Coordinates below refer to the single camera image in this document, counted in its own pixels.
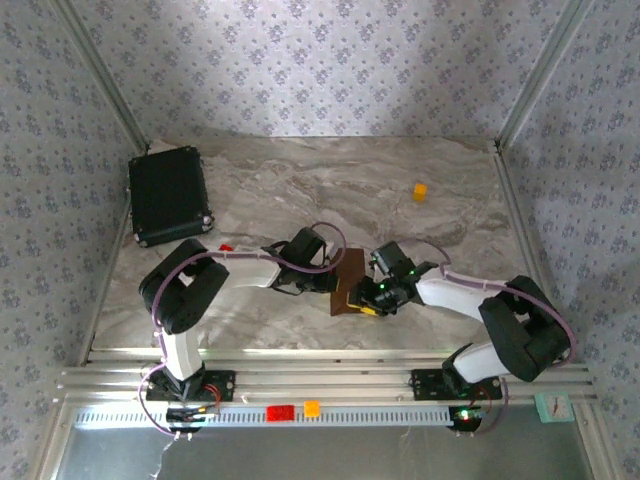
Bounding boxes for brown paper sheet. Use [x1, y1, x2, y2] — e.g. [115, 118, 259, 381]
[329, 247, 369, 317]

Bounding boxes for grey metal sheet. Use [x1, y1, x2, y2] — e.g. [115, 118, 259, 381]
[52, 423, 596, 480]

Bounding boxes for teal square clock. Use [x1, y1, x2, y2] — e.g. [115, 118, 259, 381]
[533, 392, 574, 425]

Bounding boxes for black case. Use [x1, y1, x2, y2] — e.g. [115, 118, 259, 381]
[127, 145, 215, 249]

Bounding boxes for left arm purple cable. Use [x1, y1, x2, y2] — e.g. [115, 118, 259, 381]
[135, 221, 347, 439]

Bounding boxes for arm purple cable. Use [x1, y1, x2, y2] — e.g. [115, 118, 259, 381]
[399, 237, 579, 436]
[135, 221, 347, 439]

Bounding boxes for aluminium mounting rail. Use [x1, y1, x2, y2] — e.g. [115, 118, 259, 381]
[54, 347, 599, 406]

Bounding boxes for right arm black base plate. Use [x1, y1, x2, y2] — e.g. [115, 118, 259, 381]
[410, 368, 504, 401]

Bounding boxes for grey slotted cable duct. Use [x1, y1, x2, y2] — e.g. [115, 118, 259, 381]
[74, 405, 454, 429]

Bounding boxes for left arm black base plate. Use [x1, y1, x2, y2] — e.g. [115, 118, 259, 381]
[145, 369, 236, 403]

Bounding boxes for aluminium side rail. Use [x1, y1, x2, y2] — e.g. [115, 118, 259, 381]
[492, 139, 571, 361]
[77, 199, 134, 366]

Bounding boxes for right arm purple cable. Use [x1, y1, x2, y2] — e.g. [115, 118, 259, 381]
[399, 237, 579, 436]

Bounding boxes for aluminium corner post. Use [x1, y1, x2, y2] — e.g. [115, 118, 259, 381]
[497, 0, 586, 151]
[52, 0, 151, 154]

